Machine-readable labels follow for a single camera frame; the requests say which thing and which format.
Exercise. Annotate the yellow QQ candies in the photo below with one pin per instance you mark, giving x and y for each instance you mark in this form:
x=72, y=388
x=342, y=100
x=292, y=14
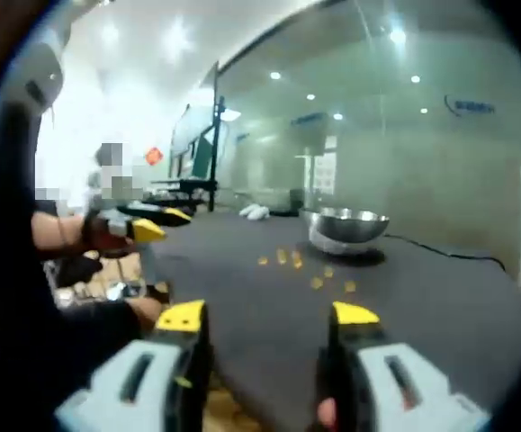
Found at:
x=297, y=260

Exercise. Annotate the stainless steel bowl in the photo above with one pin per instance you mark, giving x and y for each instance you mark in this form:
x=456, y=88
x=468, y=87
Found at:
x=350, y=234

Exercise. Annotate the person's left hand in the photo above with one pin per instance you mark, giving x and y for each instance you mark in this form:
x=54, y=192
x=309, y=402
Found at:
x=109, y=245

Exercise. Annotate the person's right hand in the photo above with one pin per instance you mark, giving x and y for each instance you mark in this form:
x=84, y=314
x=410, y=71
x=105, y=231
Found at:
x=327, y=411

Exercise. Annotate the red square sign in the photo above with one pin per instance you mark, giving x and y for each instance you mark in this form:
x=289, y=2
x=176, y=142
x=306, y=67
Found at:
x=154, y=155

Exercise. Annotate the dark cloth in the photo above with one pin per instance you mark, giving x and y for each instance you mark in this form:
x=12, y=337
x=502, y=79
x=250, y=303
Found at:
x=80, y=269

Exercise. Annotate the large display screen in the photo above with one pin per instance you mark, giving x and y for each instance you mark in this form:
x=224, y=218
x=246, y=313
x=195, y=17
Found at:
x=188, y=130

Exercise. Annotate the white soft object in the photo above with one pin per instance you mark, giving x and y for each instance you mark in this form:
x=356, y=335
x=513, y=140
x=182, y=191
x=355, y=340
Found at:
x=261, y=213
x=247, y=210

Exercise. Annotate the dark grey table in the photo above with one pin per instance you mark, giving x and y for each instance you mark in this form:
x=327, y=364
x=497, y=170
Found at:
x=264, y=333

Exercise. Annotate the black bin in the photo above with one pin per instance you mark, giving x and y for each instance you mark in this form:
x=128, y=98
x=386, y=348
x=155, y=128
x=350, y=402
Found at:
x=297, y=200

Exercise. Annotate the person's body in black clothing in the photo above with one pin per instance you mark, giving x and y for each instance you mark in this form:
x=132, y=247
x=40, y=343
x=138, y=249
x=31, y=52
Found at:
x=12, y=315

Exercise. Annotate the grey head-worn device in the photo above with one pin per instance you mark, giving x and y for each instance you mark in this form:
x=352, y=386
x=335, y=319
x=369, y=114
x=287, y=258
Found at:
x=39, y=76

